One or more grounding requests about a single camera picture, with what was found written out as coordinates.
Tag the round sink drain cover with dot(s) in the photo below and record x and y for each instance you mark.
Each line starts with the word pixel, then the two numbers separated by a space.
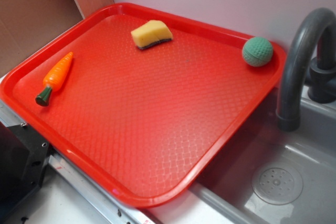
pixel 277 183

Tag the yellow sponge with dark pad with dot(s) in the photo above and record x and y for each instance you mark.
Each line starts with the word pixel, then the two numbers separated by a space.
pixel 150 34

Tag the orange toy carrot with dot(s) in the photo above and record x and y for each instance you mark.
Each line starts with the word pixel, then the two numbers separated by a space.
pixel 54 79

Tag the dark grey faucet handle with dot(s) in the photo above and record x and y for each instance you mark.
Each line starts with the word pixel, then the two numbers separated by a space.
pixel 322 72

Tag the brown cardboard panel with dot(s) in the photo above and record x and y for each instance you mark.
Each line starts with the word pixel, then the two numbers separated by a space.
pixel 28 25

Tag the green dimpled ball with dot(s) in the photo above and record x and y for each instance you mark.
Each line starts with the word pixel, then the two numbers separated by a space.
pixel 257 51

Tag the grey toy sink basin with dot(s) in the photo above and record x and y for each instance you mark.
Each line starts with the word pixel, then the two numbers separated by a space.
pixel 225 183

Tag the grey curved faucet spout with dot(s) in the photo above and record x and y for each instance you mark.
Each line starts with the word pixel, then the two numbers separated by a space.
pixel 295 75

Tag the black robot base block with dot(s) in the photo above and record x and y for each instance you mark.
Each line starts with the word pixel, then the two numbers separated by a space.
pixel 24 154

